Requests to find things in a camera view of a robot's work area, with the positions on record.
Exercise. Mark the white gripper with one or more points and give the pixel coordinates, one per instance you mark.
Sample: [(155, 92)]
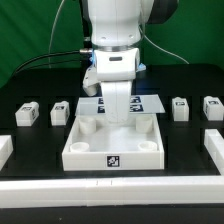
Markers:
[(114, 72)]

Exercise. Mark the white square tabletop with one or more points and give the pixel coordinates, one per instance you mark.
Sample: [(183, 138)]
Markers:
[(94, 144)]

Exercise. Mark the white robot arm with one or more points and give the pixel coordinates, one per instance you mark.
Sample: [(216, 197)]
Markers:
[(116, 23)]

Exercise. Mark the white marker sheet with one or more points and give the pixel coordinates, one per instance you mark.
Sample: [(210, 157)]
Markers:
[(141, 104)]

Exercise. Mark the green backdrop curtain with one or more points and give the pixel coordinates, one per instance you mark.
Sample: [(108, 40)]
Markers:
[(30, 28)]

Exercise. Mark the white right obstacle bar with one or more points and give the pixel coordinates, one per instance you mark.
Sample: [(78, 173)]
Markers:
[(214, 143)]

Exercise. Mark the white obstacle bar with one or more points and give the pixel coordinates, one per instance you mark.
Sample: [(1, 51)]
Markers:
[(6, 148), (112, 191), (214, 143)]

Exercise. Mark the white left obstacle bar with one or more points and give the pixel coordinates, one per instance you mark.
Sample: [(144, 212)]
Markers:
[(6, 148)]

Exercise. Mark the white front obstacle bar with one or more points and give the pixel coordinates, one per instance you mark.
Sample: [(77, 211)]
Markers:
[(112, 191)]

